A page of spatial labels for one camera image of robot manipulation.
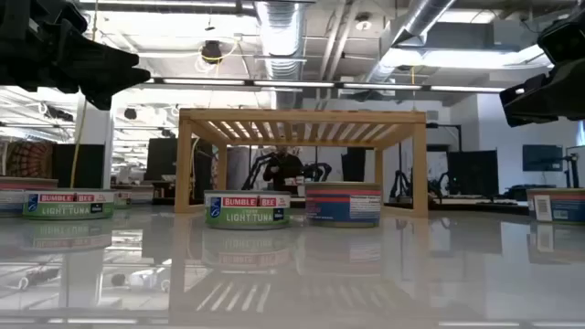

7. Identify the black ceiling dome camera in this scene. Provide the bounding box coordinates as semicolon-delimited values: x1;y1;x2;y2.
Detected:
200;39;224;65

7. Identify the patterned wall tapestry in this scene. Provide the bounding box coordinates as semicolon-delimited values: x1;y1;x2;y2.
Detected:
4;139;55;179

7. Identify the yellow cable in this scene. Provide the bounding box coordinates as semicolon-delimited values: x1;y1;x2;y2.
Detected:
69;0;100;189

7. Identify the dark wall screen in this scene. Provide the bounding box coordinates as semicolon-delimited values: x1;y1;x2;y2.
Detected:
522;143;564;173

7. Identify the smooth silver ceiling duct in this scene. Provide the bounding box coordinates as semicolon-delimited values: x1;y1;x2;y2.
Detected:
365;0;458;83

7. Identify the green label light tuna can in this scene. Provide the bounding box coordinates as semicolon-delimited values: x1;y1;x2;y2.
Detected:
204;189;292;231
22;188;116;222
112;190;133;211

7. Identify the black boom stand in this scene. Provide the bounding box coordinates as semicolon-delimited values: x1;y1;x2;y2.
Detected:
529;153;581;189

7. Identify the long ceiling light bar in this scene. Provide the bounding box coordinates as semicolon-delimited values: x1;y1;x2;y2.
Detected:
148;76;508;94

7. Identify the wooden slatted shelf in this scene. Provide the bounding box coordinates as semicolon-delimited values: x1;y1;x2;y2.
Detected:
174;108;430;219

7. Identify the corrugated silver ceiling duct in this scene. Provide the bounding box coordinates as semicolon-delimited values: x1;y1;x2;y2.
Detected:
253;0;307;111

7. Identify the person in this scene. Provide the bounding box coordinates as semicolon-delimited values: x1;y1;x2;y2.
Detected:
262;146;306;194

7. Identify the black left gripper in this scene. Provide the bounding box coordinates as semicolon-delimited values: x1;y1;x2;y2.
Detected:
0;0;151;110

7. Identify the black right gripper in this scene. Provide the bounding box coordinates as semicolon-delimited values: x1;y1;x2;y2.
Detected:
500;16;585;128

